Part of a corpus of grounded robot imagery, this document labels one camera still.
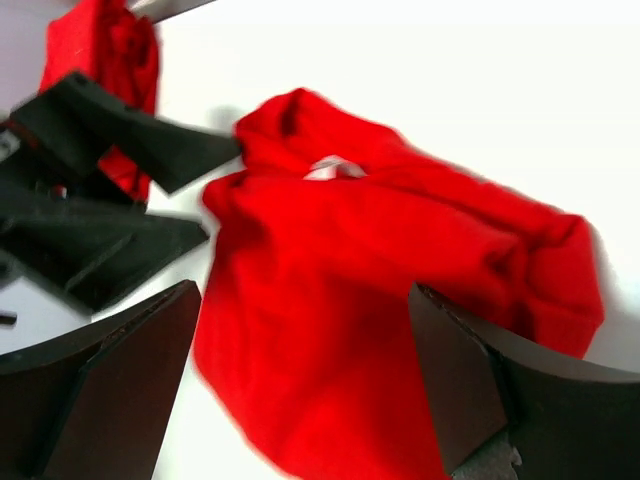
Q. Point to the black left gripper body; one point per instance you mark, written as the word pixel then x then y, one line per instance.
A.
pixel 23 163

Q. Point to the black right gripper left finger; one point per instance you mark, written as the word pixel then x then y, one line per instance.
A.
pixel 94 403

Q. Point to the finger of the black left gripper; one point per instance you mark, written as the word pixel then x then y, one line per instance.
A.
pixel 78 122
pixel 88 254

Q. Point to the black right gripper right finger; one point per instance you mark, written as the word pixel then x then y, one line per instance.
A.
pixel 504 407

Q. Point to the folded red t shirt stack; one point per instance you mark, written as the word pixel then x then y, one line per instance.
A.
pixel 106 42

